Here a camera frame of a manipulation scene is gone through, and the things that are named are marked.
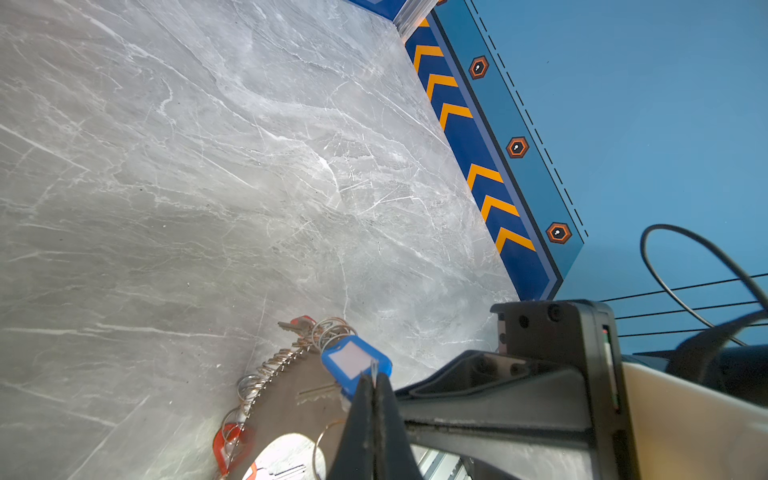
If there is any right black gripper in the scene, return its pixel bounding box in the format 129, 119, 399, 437
395, 300, 640, 479

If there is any metal keyring with chain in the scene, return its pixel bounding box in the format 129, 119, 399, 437
219, 317, 355, 479

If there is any red tag key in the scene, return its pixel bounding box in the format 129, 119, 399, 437
212, 422, 248, 479
278, 315, 316, 337

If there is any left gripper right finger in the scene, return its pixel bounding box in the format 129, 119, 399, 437
373, 373, 423, 480

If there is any blue tag key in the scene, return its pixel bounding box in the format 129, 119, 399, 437
321, 335, 393, 400

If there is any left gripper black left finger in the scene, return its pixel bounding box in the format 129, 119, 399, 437
327, 374, 375, 480

